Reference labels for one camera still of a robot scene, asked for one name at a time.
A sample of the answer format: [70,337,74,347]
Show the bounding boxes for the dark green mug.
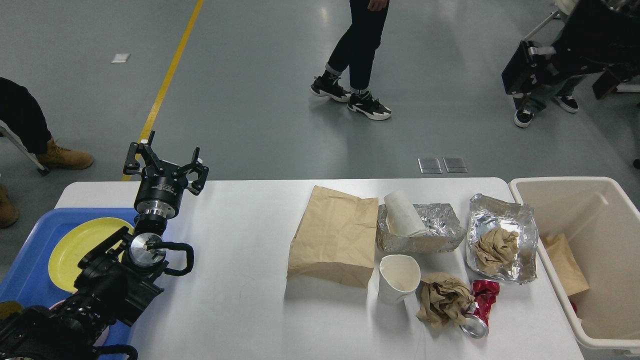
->
[0,300,25,321]

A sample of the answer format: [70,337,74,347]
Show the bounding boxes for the white paper cup in tray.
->
[383,190,427,237]

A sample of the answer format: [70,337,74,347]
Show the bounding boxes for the person in dark jeans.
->
[310,0,393,121]

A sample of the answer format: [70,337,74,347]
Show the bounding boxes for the metal floor socket plates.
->
[417,156,468,174]

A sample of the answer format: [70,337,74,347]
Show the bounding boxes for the metal can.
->
[458,307,489,339]

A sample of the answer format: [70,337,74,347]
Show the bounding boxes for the office chair base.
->
[521,7,640,100]

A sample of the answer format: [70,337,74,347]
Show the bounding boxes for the brown paper in bin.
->
[541,234,590,296]

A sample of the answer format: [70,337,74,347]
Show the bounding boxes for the beige plastic bin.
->
[509,177,640,357]

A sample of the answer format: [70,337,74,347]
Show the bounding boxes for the white floor marker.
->
[110,53,131,64]

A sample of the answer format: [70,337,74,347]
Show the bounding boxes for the red wrapper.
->
[470,279,500,326]

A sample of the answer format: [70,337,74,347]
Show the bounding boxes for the pink mug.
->
[49,300,110,347]

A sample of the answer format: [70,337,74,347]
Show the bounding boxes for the white chair leg at left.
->
[0,125,50,176]

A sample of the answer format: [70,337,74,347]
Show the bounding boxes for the brown paper bag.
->
[286,186,378,289]

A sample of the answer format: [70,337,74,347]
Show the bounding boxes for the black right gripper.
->
[502,0,640,100]

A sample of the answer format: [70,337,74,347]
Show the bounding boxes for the aluminium foil tray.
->
[375,203,466,254]

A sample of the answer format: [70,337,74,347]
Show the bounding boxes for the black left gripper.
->
[123,131,210,220]

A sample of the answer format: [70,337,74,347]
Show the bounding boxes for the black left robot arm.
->
[0,131,210,360]

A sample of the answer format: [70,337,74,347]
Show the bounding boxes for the person in black clothes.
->
[0,77,95,229]

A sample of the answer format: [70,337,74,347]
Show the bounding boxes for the yellow plate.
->
[48,217,134,293]

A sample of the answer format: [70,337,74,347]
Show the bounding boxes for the crumpled foil sheet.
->
[466,193,539,284]

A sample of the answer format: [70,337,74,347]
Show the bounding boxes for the bare hand of bystander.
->
[366,0,389,12]

